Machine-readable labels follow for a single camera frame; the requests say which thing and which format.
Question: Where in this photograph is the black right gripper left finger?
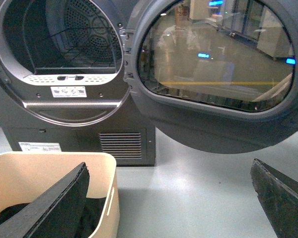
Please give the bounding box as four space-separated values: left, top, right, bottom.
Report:
0 162 90 238

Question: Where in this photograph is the grey tumble dryer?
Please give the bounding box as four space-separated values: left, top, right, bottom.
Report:
0 0 156 166

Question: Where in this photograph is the black printed t-shirt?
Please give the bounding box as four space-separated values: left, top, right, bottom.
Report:
0 197 106 238

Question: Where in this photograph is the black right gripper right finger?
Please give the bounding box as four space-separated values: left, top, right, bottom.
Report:
250 159 298 238

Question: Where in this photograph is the round dryer door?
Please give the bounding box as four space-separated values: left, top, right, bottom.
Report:
124 0 298 154

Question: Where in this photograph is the beige plastic laundry hamper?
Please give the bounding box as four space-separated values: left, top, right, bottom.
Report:
0 152 120 238

